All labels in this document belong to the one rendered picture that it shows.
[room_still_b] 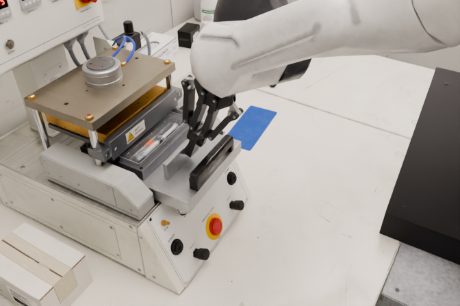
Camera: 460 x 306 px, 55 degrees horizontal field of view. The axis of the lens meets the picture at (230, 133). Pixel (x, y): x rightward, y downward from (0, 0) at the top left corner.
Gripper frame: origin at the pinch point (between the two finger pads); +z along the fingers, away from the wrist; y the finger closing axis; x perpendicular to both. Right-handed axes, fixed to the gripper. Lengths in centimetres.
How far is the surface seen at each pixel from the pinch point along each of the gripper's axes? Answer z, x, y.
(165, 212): 11.6, -10.4, 2.9
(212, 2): 26, 90, -45
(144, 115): 1.3, -0.9, -12.2
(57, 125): 8.9, -10.6, -26.4
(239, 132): 29.6, 39.6, -0.9
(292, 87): 28, 73, 3
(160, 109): 3.0, 4.5, -11.7
